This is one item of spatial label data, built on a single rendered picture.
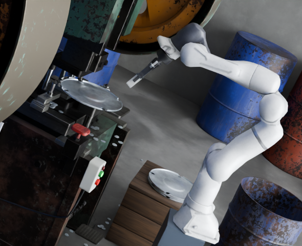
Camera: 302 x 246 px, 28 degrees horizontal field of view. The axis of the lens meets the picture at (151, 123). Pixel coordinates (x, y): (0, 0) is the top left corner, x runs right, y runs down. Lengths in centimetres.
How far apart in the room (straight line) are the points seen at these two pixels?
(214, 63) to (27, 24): 150
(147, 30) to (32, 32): 183
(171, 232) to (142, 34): 95
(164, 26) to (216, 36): 301
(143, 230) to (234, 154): 84
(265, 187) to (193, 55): 131
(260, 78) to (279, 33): 329
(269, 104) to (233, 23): 343
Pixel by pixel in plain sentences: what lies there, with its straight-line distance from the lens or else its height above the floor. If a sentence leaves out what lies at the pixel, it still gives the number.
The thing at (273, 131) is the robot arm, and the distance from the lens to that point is 254.
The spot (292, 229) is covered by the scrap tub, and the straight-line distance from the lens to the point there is 332.
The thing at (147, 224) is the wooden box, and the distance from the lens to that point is 316.
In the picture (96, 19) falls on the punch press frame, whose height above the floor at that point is 114.
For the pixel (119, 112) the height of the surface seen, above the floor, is 78.
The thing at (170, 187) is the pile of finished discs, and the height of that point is 37.
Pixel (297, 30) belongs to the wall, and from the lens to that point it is 581.
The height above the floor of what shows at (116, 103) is 78.
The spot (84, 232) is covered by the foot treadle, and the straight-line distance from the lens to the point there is 294.
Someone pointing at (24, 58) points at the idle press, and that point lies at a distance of 117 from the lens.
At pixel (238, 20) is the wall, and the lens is 586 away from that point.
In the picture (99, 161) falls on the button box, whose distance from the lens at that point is 252.
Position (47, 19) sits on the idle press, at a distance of 119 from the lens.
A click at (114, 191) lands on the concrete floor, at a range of 374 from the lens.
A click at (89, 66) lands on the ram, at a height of 91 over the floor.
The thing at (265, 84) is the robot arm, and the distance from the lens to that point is 255.
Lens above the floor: 168
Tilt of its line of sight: 20 degrees down
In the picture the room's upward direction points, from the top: 24 degrees clockwise
